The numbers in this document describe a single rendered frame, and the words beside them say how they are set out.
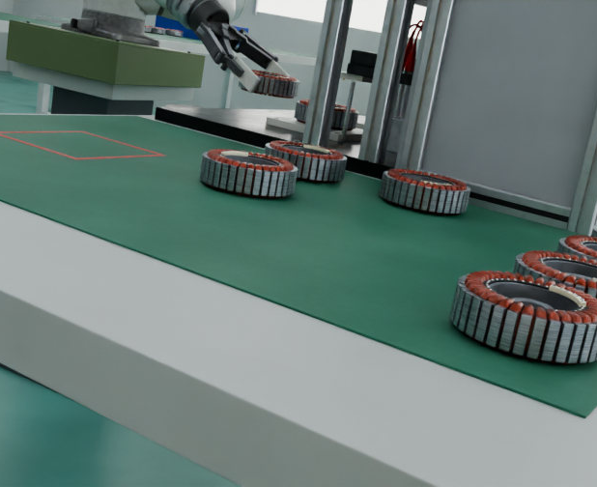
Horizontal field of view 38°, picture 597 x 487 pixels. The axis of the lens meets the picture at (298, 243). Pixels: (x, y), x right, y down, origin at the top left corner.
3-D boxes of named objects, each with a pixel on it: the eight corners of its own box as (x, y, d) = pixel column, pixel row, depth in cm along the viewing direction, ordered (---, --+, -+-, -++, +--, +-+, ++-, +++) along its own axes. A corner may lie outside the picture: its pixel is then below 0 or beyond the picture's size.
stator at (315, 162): (320, 187, 112) (325, 158, 111) (246, 168, 117) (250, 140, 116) (355, 181, 122) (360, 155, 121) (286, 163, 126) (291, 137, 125)
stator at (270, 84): (225, 87, 163) (228, 67, 162) (260, 89, 172) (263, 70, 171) (274, 99, 157) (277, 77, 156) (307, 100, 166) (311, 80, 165)
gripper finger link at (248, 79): (238, 55, 160) (236, 55, 160) (261, 80, 158) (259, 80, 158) (230, 69, 162) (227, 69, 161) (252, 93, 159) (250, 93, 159)
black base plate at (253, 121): (154, 119, 150) (156, 105, 150) (340, 120, 204) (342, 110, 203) (394, 183, 127) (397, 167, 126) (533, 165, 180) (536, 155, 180)
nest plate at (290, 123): (265, 123, 153) (266, 116, 153) (310, 124, 166) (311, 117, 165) (337, 141, 146) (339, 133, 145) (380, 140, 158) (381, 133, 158)
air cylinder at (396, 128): (371, 146, 146) (378, 114, 145) (391, 146, 153) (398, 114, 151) (398, 153, 144) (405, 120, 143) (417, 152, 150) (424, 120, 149)
